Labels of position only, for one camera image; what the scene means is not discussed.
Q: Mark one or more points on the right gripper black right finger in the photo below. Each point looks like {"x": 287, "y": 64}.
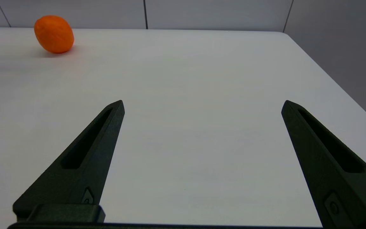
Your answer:
{"x": 332, "y": 178}

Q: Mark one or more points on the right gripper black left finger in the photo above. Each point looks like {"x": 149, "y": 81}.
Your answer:
{"x": 75, "y": 181}

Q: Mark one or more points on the orange fruit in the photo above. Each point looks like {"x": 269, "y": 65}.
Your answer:
{"x": 54, "y": 34}

